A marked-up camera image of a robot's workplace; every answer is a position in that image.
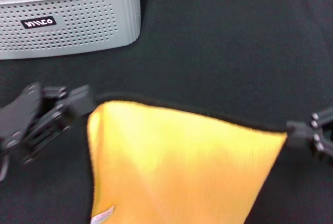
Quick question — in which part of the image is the yellow towel with black trim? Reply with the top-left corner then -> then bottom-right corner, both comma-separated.
87,93 -> 289,224

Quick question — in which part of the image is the black tablecloth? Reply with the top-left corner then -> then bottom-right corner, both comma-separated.
0,0 -> 333,224

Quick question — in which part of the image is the grey perforated storage box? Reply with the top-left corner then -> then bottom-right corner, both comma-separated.
0,0 -> 143,60

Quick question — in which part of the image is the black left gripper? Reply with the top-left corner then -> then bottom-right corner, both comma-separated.
0,82 -> 96,181

